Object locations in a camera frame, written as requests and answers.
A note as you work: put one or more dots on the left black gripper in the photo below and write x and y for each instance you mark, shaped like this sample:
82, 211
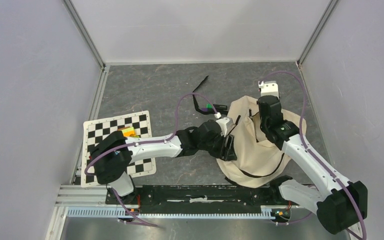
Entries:
226, 153

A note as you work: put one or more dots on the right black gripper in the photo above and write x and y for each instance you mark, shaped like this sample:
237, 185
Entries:
277, 98

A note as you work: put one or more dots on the green marker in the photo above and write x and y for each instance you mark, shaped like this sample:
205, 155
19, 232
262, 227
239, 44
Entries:
218, 107

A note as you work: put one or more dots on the cream canvas backpack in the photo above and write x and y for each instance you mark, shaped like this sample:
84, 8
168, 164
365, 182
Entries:
259, 161

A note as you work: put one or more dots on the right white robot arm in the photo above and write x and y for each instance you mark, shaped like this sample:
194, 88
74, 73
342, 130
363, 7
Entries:
337, 202

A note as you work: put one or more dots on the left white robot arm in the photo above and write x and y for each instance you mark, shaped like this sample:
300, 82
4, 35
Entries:
111, 157

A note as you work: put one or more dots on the checkered chess mat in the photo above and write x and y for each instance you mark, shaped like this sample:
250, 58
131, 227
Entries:
94, 131

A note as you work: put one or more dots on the colourful block stack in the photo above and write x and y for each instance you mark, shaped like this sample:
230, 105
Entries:
128, 131

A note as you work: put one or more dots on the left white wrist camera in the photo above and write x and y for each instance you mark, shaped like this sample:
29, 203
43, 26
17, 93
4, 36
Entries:
226, 124

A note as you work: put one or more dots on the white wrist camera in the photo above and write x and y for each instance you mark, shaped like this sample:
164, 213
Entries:
269, 88
226, 124

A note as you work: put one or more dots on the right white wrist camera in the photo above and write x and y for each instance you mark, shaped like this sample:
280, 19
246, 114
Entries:
269, 88

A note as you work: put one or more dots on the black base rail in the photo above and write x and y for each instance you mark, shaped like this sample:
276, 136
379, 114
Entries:
186, 200

